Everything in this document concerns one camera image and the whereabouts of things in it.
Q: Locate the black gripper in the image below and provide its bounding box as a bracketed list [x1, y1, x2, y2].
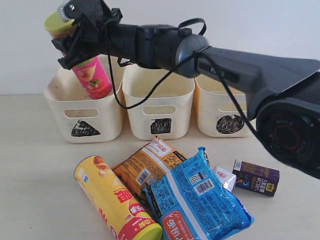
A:
[51, 0, 138, 70]

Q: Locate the pink chips can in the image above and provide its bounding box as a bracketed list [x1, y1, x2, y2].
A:
[44, 11, 113, 100]

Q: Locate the orange noodle packet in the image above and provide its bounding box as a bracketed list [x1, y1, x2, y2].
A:
[113, 137, 188, 201]

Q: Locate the yellow chips can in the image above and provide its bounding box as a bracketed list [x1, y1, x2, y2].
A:
[74, 155, 163, 240]

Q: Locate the blue noodle packet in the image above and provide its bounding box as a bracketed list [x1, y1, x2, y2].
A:
[144, 146, 255, 240]

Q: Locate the white blue milk carton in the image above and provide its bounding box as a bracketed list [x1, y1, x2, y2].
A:
[213, 166, 237, 192]

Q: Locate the purple juice carton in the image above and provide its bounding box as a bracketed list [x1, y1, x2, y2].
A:
[232, 159, 280, 197]

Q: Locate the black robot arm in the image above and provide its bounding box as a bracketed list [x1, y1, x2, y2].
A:
[52, 0, 320, 179]

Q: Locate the cream bin triangle mark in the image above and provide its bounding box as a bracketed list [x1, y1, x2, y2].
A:
[44, 55, 126, 144]

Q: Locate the cream bin square mark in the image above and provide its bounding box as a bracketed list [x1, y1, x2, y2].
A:
[121, 62, 196, 141]

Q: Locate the cream bin circle mark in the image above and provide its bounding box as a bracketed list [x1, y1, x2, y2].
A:
[193, 75, 250, 138]

